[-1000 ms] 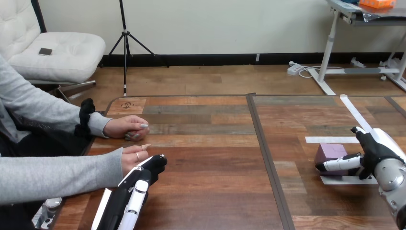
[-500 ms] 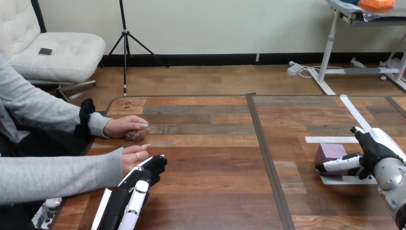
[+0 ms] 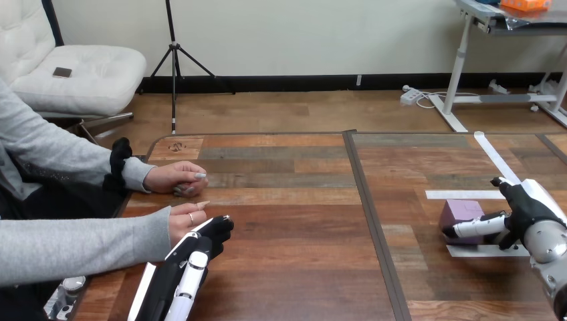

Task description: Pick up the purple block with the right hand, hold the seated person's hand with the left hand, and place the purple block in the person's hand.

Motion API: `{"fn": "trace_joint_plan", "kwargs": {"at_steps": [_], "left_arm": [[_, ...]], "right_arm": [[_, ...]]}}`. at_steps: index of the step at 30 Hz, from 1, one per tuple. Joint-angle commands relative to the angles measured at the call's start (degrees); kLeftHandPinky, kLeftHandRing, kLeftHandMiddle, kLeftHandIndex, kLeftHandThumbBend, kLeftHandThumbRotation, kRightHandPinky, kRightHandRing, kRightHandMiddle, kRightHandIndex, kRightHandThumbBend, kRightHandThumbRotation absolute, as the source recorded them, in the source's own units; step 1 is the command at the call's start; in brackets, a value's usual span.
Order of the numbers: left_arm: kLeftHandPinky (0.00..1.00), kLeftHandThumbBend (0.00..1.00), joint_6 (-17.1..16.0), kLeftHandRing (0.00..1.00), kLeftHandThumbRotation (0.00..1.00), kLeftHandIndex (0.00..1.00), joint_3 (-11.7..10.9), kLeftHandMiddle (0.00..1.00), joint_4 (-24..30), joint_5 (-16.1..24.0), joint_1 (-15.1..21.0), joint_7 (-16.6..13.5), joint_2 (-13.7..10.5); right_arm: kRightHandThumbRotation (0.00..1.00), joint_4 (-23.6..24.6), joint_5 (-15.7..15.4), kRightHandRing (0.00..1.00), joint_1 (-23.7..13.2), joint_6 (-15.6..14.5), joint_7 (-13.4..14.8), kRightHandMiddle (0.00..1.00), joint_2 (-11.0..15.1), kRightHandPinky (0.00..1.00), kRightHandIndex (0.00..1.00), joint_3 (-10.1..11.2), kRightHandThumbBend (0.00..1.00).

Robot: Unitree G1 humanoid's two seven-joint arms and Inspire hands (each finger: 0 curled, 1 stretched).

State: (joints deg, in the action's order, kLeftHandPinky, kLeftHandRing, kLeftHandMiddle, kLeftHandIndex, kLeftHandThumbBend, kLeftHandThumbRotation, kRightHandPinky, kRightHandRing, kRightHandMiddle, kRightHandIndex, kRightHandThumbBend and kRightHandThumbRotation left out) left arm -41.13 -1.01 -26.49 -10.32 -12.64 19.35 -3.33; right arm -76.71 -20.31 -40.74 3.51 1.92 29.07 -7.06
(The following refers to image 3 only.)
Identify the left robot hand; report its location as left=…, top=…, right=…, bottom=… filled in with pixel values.
left=127, top=215, right=235, bottom=321

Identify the white power strip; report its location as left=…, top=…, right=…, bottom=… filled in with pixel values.
left=399, top=85, right=422, bottom=107

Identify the white cushioned chair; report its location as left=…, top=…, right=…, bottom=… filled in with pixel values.
left=0, top=0, right=148, bottom=145

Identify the person's forearm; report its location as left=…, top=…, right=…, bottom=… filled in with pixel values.
left=0, top=205, right=173, bottom=288
left=39, top=126, right=156, bottom=194

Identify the silver metal fixture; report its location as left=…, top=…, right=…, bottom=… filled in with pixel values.
left=43, top=276, right=88, bottom=321

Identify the person's hand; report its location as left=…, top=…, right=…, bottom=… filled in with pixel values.
left=142, top=160, right=209, bottom=198
left=167, top=200, right=211, bottom=249

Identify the person's body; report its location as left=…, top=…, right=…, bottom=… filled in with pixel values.
left=0, top=78, right=134, bottom=321

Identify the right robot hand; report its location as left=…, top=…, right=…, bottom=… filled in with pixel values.
left=441, top=177, right=567, bottom=251

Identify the white desk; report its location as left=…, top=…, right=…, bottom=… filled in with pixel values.
left=427, top=0, right=567, bottom=133

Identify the black tripod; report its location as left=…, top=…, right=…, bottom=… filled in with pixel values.
left=136, top=0, right=237, bottom=135

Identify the white cable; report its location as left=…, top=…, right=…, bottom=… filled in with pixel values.
left=415, top=90, right=468, bottom=110

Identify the purple block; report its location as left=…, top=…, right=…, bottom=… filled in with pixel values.
left=439, top=199, right=486, bottom=246

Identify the orange thing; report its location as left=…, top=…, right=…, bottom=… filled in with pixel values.
left=499, top=0, right=553, bottom=13

